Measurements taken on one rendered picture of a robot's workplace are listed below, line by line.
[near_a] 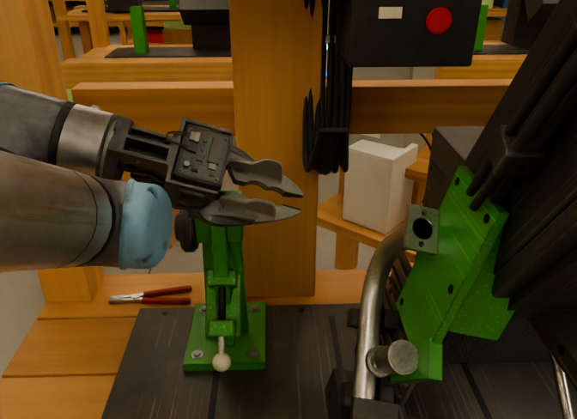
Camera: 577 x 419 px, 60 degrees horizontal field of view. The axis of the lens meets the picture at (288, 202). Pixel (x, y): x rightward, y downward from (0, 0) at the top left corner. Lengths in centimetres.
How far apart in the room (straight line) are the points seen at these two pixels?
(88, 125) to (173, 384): 45
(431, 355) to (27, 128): 47
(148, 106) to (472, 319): 64
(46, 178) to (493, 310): 46
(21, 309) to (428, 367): 227
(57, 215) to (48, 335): 68
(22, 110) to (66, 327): 56
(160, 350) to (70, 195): 56
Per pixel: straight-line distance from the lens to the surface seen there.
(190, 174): 50
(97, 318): 102
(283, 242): 93
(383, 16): 70
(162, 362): 87
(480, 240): 53
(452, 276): 57
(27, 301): 270
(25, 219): 32
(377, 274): 70
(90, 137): 52
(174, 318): 94
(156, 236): 43
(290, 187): 57
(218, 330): 77
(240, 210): 55
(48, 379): 93
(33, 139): 53
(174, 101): 92
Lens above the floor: 150
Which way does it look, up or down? 27 degrees down
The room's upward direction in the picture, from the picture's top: straight up
